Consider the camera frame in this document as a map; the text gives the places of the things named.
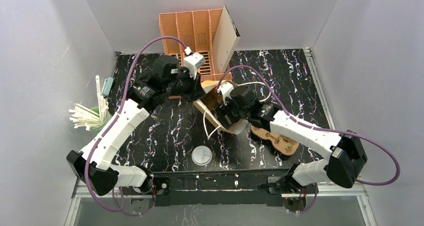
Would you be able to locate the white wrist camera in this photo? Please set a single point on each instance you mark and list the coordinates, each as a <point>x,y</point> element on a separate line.
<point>224,90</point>
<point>192,61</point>

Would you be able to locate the teal eraser case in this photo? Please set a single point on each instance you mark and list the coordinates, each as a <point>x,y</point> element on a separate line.
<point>107,86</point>

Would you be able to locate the white wrapped straws bundle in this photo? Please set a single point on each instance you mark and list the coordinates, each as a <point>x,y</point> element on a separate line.
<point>84,117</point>

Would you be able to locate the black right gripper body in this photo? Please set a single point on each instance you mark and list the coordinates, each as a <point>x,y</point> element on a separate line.
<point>222,110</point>

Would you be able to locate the white board panel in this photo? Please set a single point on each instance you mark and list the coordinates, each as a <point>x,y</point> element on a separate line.
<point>225,42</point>

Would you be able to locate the orange desktop file organizer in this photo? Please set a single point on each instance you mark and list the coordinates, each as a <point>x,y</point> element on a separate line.
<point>197,30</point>

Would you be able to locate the white plastic cup lid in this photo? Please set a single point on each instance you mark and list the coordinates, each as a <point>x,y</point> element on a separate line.
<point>202,155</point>

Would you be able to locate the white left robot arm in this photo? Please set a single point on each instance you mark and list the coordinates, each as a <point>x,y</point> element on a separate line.
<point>93,163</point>

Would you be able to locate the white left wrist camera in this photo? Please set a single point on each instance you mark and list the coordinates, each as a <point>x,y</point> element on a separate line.
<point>192,61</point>

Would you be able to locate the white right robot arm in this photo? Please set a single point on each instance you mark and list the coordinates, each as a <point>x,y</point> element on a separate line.
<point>343,155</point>

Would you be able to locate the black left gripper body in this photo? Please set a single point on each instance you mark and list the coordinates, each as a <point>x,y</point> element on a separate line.
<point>192,86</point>

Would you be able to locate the brown paper takeout bag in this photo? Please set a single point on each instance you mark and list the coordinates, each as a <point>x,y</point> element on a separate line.
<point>207,104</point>

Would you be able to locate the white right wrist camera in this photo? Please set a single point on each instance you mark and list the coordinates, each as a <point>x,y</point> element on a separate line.
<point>224,90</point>

